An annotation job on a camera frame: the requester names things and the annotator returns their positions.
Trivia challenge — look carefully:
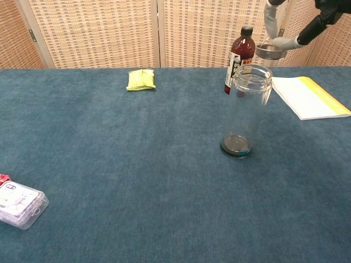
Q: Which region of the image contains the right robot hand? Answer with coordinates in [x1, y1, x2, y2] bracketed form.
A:
[263, 0, 351, 51]

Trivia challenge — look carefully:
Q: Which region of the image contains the silver metal jar lid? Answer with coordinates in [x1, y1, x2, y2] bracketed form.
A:
[256, 44, 286, 60]

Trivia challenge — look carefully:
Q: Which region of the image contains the white and yellow booklet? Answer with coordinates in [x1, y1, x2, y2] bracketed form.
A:
[270, 76, 351, 121]

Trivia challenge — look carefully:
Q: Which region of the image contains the clear plastic box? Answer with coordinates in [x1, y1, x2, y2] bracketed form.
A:
[0, 180, 50, 230]

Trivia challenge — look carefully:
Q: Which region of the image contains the dark drink bottle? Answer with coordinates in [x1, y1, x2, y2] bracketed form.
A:
[224, 25, 257, 95]

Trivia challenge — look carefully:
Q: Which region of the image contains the clear plastic jar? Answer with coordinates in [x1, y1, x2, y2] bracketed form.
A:
[219, 64, 273, 161]

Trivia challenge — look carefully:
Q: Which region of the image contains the yellow-green packet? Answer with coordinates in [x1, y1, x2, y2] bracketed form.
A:
[126, 68, 157, 92]

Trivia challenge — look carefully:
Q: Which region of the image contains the blue table cloth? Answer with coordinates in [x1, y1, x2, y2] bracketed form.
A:
[0, 65, 351, 263]

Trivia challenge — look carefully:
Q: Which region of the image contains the woven folding screen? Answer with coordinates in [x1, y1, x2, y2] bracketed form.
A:
[0, 0, 351, 70]

